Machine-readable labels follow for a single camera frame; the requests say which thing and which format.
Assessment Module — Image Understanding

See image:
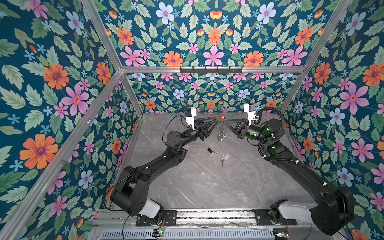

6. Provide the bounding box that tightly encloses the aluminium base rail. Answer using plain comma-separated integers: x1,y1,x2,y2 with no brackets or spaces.
91,208,319,231

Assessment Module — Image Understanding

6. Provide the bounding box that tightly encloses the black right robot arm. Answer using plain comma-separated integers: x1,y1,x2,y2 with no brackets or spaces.
223,107,355,236

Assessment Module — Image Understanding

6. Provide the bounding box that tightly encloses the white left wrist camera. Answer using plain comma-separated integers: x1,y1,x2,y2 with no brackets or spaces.
181,107,197,130

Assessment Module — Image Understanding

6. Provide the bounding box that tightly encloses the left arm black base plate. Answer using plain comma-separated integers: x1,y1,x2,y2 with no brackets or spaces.
136,210,178,227

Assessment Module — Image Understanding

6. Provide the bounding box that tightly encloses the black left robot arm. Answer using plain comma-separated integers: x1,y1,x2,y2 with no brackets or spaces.
109,117,218,220

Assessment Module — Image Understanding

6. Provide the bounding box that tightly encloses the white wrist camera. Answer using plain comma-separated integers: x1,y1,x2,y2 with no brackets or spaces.
243,104,261,126
181,107,197,130

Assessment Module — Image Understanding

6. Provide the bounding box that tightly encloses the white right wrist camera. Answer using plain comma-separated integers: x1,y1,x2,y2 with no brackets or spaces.
243,104,261,126

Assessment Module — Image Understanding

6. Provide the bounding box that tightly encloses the black hook rail on wall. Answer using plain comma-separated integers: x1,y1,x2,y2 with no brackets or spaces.
179,66,243,75

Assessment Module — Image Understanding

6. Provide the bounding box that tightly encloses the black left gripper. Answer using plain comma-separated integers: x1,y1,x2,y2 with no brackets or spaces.
178,116,217,149

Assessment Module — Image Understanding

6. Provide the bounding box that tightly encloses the white perforated cable duct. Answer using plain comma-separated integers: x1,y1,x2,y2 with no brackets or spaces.
101,229,275,240

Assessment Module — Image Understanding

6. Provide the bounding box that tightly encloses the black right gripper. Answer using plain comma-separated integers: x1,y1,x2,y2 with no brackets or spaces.
225,119,271,147

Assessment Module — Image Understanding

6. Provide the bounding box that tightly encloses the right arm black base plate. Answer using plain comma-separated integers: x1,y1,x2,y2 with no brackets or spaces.
252,209,297,226

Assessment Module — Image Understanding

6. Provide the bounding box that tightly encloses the steel keyring with red handle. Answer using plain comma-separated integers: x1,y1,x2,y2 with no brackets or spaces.
217,115,226,142

